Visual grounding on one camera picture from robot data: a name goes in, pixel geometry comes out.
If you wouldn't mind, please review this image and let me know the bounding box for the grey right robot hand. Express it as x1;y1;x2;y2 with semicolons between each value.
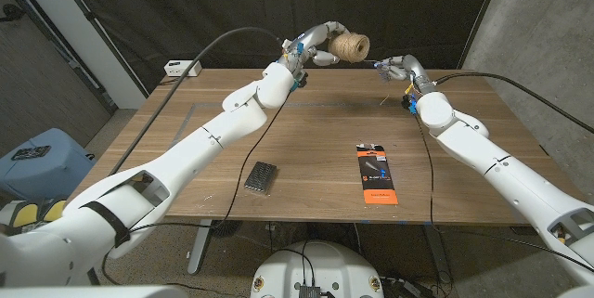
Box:
374;54;437;97

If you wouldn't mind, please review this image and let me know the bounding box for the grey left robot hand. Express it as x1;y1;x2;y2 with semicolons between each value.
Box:
280;20;350;79

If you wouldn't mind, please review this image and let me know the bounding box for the jute twine spool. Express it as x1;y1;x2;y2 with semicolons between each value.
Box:
328;32;371;64

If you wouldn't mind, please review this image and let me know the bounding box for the jute twine strand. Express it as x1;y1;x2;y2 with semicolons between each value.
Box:
366;58;392;107

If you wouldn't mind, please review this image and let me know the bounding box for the black backdrop curtain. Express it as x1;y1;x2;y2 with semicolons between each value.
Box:
48;0;500;95

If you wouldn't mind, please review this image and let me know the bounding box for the black backdrop pole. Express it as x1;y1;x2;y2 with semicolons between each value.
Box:
457;0;508;71
45;0;152;98

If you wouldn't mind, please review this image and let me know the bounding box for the orange and black flat package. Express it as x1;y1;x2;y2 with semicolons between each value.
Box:
355;143;399;206

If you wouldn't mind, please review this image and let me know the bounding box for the white power outlet box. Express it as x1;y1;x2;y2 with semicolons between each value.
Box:
163;59;203;78

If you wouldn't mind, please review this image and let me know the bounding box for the grey metallic flat block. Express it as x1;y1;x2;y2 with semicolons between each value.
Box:
243;161;278;195

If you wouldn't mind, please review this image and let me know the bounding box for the metal table leg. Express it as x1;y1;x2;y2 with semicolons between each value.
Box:
420;223;452;285
187;218;214;275

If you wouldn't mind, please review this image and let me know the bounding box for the black round floor fan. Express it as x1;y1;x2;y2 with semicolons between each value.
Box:
213;219;243;240

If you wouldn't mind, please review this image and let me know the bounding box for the floor power strip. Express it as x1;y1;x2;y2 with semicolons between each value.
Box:
382;278;421;297

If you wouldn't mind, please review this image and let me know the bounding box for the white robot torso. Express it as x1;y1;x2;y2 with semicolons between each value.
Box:
250;240;385;298

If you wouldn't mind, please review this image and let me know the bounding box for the black torso connector module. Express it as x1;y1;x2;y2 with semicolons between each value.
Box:
298;283;322;298

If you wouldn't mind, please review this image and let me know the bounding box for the blue stool with device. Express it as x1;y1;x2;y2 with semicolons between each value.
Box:
0;127;97;201

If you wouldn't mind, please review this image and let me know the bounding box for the white robot head housing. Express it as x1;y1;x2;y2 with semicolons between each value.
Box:
0;285;189;298

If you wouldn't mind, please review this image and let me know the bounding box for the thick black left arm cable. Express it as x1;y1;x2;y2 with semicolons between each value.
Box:
109;27;284;176

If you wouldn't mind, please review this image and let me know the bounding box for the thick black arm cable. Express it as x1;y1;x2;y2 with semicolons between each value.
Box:
433;71;594;135
109;27;284;176

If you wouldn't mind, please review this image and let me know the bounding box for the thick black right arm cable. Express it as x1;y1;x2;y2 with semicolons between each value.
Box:
433;71;594;135

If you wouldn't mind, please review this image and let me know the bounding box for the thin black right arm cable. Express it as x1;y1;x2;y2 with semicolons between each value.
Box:
411;111;594;272

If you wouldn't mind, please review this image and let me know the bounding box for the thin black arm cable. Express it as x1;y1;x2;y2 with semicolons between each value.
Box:
411;111;594;272
100;86;298;298

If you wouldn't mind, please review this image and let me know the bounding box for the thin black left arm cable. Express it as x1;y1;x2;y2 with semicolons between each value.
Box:
100;86;298;298

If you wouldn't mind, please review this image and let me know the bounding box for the black torso cable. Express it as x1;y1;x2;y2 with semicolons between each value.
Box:
277;240;317;288

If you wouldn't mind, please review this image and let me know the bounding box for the black metal frame bar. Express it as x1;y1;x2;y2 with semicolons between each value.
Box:
0;0;117;114

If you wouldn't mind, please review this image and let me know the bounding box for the black wall fixture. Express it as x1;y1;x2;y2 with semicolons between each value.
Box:
0;4;27;23

